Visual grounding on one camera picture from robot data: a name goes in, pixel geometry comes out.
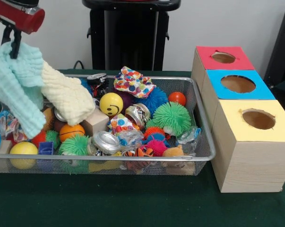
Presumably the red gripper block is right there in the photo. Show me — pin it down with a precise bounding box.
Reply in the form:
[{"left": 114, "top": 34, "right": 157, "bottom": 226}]
[{"left": 0, "top": 4, "right": 45, "bottom": 60}]

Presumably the mint green cloth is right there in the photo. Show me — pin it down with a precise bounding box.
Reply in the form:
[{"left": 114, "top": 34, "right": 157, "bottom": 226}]
[{"left": 0, "top": 42, "right": 46, "bottom": 139}]

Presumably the cream yellow cloth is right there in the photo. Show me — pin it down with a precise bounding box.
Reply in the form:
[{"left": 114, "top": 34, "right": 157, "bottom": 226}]
[{"left": 41, "top": 61, "right": 95, "bottom": 126}]

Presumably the clear shallow mesh bin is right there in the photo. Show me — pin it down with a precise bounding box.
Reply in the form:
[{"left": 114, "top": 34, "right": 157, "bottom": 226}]
[{"left": 0, "top": 73, "right": 216, "bottom": 176}]

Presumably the wooden box with three holes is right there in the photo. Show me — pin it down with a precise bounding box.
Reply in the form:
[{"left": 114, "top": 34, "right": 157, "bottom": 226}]
[{"left": 190, "top": 46, "right": 285, "bottom": 193}]

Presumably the orange basketball toy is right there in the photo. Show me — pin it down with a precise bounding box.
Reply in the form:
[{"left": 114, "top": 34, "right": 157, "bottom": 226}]
[{"left": 60, "top": 123, "right": 85, "bottom": 142}]

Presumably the plain yellow ball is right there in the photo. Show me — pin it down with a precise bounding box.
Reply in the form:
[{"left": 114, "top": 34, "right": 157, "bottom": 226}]
[{"left": 10, "top": 142, "right": 39, "bottom": 170}]

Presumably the yellow smiley ball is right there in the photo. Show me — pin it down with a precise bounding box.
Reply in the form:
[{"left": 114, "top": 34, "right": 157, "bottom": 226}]
[{"left": 99, "top": 92, "right": 124, "bottom": 117}]

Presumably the polka dot colourful cloth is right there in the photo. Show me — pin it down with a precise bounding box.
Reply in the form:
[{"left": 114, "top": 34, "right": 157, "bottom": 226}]
[{"left": 114, "top": 66, "right": 156, "bottom": 98}]

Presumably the crushed silver can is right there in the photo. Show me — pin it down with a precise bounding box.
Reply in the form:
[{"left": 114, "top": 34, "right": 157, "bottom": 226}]
[{"left": 90, "top": 131, "right": 121, "bottom": 155}]

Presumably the silver can with dark rim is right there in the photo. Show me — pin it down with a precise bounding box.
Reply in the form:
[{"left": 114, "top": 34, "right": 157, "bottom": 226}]
[{"left": 125, "top": 104, "right": 151, "bottom": 129}]

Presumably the blue spiky ball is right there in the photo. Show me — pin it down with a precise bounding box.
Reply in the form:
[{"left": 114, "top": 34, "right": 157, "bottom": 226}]
[{"left": 141, "top": 87, "right": 169, "bottom": 116}]

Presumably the red ball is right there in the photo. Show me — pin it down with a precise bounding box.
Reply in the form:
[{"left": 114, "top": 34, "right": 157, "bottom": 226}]
[{"left": 169, "top": 91, "right": 187, "bottom": 107}]

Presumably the large green spiky ball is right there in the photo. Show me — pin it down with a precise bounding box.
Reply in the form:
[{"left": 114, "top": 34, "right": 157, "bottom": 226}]
[{"left": 153, "top": 102, "right": 192, "bottom": 137}]

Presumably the black chair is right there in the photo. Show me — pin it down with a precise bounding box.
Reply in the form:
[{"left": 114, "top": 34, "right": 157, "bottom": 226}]
[{"left": 265, "top": 5, "right": 285, "bottom": 93}]

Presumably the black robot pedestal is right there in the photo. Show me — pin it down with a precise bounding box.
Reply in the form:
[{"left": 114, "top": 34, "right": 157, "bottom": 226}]
[{"left": 82, "top": 0, "right": 181, "bottom": 71}]

